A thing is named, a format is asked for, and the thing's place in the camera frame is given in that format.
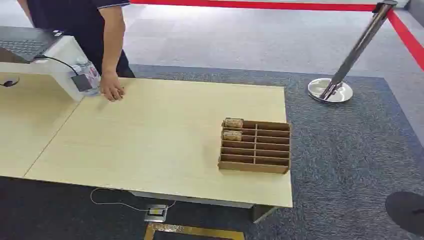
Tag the grey power adapter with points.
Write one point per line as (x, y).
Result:
(81, 82)

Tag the metal floor socket box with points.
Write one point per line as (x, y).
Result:
(155, 213)

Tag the person's hand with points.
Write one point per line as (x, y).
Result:
(111, 88)

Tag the pale wooden desk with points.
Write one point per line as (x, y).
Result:
(149, 139)

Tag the wooden card box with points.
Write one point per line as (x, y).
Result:
(255, 147)

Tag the person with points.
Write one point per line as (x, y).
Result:
(82, 30)

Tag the patterned card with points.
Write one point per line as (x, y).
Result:
(233, 123)
(232, 136)

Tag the white desk riser shelf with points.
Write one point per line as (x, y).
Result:
(63, 56)

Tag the clear plastic water bottle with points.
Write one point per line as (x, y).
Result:
(91, 76)

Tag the black robot foot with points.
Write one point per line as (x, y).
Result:
(405, 212)

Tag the yellow floor tape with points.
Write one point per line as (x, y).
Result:
(192, 231)

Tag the red barrier belt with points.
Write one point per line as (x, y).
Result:
(331, 6)

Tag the dark blue carpet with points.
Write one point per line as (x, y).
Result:
(348, 159)

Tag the chrome stanchion post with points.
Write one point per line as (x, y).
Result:
(348, 63)

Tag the black laptop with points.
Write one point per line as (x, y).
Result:
(23, 43)

